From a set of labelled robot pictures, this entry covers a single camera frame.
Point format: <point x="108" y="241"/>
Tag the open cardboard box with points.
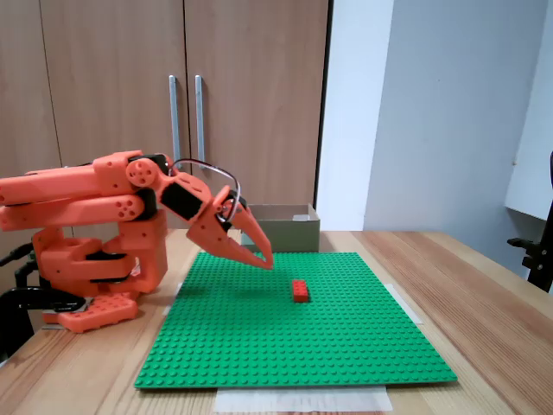
<point x="294" y="235"/>

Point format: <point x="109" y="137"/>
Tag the red lego block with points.
<point x="301" y="291"/>

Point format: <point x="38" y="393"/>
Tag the green lego baseplate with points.
<point x="259" y="337"/>

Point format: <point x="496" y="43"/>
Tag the masking tape strip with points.
<point x="414" y="314"/>
<point x="302" y="400"/>
<point x="166" y="312"/>

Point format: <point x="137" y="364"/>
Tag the wooden cabinet door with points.
<point x="259" y="108"/>
<point x="112" y="86"/>
<point x="21" y="86"/>

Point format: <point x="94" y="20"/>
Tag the black table clamp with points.
<point x="13" y="311"/>

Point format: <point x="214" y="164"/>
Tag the white board panel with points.
<point x="535" y="173"/>

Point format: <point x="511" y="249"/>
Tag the black stand bracket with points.
<point x="540" y="263"/>

